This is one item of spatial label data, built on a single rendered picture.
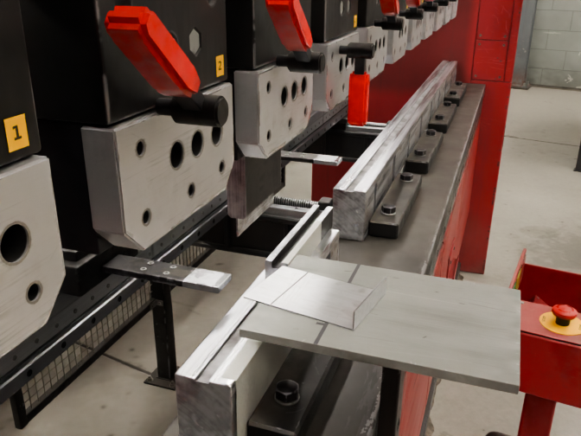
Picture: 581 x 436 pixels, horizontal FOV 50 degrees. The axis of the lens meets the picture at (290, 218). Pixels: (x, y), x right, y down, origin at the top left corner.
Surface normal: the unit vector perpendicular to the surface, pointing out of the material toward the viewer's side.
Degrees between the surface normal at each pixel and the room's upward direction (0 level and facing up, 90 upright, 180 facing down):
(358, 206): 90
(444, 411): 0
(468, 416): 0
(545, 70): 90
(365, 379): 0
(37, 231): 90
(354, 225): 90
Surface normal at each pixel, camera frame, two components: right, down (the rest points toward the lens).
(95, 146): -0.33, 0.36
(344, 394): 0.00, -0.92
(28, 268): 0.94, 0.13
